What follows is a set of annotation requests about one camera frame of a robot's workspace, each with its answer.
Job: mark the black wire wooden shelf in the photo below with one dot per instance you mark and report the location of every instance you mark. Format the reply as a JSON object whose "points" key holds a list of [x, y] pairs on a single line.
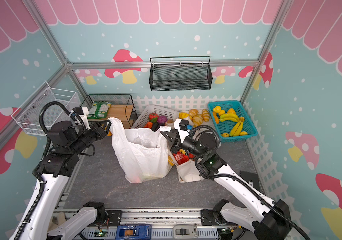
{"points": [[122, 107]]}

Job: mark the purple eggplant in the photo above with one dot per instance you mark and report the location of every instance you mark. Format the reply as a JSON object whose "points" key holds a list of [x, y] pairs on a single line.
{"points": [[155, 126]]}

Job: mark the white canvas tote bag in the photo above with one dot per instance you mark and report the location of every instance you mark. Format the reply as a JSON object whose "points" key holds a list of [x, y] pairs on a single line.
{"points": [[187, 172]]}

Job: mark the orange carrot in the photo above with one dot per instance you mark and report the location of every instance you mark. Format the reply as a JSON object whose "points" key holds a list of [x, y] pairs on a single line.
{"points": [[149, 125]]}

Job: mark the green snack bag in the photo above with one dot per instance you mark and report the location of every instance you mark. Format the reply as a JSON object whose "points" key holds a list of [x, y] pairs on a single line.
{"points": [[99, 110]]}

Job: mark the grey switch box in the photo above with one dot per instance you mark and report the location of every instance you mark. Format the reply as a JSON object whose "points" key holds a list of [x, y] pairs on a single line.
{"points": [[185, 232]]}

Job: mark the white plastic tray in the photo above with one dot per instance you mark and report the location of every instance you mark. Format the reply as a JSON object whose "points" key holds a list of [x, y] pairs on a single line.
{"points": [[188, 133]]}

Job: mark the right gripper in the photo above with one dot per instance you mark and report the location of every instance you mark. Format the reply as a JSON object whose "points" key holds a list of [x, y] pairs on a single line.
{"points": [[174, 140]]}

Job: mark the red tomato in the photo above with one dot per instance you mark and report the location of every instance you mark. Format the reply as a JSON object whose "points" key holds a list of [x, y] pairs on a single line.
{"points": [[153, 117]]}

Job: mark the red chips bag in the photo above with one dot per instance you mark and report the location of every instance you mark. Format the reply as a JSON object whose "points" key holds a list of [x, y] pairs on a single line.
{"points": [[182, 158]]}

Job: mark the right croissant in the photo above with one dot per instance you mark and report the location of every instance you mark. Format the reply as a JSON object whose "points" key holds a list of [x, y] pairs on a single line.
{"points": [[205, 115]]}

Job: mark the large croissant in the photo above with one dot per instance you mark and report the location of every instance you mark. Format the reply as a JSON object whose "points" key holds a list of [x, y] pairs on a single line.
{"points": [[197, 120]]}

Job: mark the white plastic grocery bag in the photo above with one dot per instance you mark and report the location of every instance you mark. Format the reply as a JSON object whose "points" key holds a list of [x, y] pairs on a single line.
{"points": [[142, 153]]}

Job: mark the yellow corn bread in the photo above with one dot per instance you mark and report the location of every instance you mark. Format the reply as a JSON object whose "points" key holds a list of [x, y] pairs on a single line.
{"points": [[183, 115]]}

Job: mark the blue box device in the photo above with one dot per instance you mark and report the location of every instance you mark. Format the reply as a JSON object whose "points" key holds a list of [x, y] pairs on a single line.
{"points": [[134, 232]]}

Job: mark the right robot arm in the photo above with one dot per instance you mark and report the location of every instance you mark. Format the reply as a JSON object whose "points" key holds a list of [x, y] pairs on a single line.
{"points": [[267, 219]]}

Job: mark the round bread roll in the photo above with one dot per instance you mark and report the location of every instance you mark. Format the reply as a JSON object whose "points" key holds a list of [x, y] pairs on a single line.
{"points": [[193, 112]]}

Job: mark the teal plastic fruit basket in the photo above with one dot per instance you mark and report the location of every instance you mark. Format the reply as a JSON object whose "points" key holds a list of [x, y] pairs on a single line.
{"points": [[224, 128]]}

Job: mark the purple onion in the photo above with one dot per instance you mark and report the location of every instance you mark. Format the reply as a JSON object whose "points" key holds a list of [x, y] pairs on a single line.
{"points": [[162, 119]]}

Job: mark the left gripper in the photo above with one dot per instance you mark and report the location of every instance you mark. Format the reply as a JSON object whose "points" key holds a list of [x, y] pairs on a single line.
{"points": [[99, 129]]}

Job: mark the white plastic vegetable basket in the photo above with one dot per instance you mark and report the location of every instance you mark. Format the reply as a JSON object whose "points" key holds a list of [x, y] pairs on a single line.
{"points": [[161, 111]]}

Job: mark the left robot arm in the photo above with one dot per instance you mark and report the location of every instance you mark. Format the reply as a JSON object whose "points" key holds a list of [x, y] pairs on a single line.
{"points": [[52, 174]]}

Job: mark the black wire wall basket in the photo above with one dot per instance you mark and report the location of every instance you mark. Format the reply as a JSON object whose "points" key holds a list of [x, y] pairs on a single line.
{"points": [[186, 73]]}

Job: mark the yellow lemon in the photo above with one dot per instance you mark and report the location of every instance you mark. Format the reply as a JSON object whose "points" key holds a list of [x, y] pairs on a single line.
{"points": [[217, 109]]}

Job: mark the black flat box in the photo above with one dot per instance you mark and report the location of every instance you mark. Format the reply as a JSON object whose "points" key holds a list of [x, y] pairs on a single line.
{"points": [[252, 179]]}

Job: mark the yellow banana bunch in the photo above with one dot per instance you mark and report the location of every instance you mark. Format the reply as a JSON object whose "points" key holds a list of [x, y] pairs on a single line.
{"points": [[237, 130], [229, 117]]}

